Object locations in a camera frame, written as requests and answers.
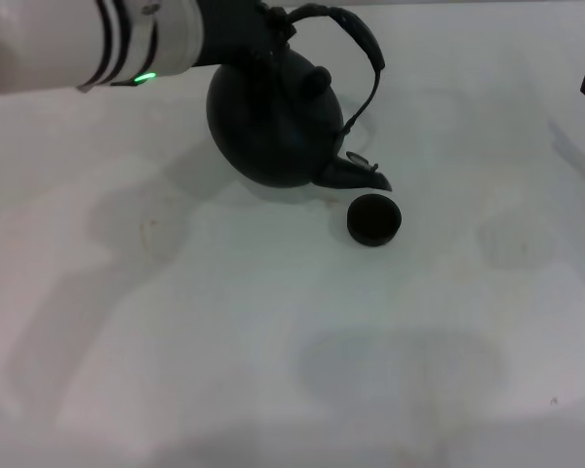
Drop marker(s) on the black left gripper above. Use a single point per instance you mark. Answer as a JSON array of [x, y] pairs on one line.
[[234, 29]]

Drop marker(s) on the small dark brown teacup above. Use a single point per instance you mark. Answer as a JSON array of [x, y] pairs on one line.
[[374, 219]]

